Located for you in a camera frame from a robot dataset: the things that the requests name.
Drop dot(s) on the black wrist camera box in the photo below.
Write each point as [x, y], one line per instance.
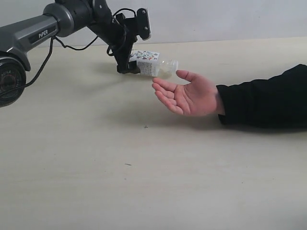
[139, 25]

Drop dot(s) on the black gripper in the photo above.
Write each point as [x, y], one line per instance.
[113, 31]

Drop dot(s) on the bare open human hand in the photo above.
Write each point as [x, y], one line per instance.
[200, 97]

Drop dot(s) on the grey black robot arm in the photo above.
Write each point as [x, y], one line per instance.
[61, 19]

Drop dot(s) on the clear bottle white printed label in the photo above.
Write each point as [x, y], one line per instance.
[153, 64]

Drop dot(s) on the forearm in black sleeve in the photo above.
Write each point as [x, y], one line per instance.
[279, 102]

